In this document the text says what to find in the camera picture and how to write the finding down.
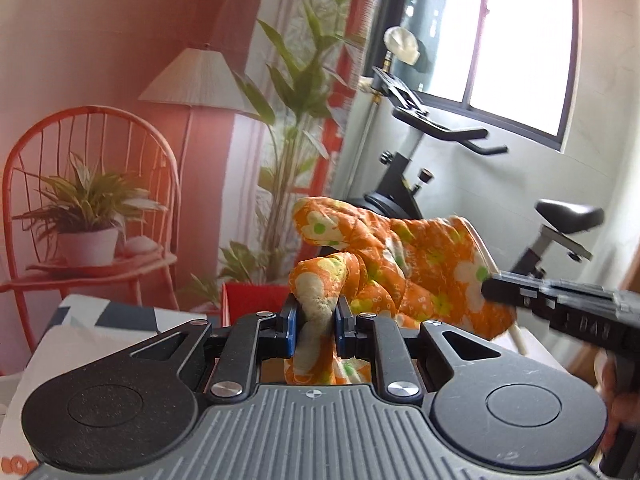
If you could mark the person's right hand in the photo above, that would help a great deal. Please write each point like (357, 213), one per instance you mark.
(625, 410)

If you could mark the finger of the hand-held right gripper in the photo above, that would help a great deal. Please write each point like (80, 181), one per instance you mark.
(510, 290)

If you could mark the black exercise bike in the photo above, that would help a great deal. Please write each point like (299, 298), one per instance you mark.
(395, 180)

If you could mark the printed cartoon tablecloth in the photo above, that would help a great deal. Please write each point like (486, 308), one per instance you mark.
(75, 320)

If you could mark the orange floral cloth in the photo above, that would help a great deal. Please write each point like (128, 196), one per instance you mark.
(415, 265)

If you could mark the printed room scene backdrop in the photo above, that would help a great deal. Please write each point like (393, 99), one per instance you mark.
(100, 60)

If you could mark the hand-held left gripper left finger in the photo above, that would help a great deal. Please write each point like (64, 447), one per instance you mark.
(290, 330)

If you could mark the metal stand with white cover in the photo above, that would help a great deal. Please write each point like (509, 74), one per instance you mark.
(402, 45)

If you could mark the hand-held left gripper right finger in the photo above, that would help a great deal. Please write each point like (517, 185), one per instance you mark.
(344, 330)

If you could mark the black framed window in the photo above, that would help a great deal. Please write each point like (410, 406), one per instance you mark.
(520, 35)

